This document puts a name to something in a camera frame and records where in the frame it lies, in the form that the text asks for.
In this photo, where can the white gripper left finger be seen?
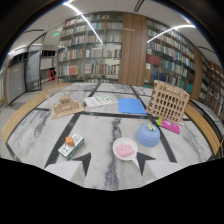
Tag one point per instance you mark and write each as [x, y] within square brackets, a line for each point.
[68, 168]

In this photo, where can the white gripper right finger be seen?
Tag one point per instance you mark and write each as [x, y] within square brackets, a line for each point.
[156, 166]

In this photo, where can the small wooden temple model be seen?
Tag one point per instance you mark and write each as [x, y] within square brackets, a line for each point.
[65, 105]

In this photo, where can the tall wooden lattice building model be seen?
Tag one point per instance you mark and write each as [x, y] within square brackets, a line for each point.
[168, 103]

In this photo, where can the green and white box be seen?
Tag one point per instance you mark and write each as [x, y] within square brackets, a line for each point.
[71, 147]

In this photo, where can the small orange cube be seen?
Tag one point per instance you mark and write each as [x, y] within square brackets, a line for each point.
[69, 141]

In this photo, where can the blue collapsible bowl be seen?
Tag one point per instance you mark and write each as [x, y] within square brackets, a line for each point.
[147, 136]

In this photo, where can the pink block toy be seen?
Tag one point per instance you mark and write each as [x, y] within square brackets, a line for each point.
[124, 150]

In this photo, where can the small yellow toy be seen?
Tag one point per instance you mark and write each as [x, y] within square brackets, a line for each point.
[150, 126]

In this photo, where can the magenta booklet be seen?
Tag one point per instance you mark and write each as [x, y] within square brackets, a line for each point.
[170, 126]

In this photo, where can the wooden bench rim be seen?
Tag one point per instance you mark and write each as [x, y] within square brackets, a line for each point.
[26, 110]
[204, 128]

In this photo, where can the blue folder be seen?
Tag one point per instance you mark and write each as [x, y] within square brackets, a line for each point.
[132, 106]

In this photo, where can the white book with colourful print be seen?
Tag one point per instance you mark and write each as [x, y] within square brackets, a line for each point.
[100, 101]

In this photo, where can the red chair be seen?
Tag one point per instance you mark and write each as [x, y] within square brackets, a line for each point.
[52, 75]

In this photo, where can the glass door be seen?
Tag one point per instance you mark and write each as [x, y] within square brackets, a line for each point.
[33, 70]

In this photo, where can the wooden pillar panel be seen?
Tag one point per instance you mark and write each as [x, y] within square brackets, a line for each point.
[133, 50]

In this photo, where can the bookshelf with glass front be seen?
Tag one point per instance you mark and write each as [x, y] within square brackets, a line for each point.
[90, 48]

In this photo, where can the tall bookshelf wall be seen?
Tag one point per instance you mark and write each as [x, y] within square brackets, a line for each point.
[170, 56]

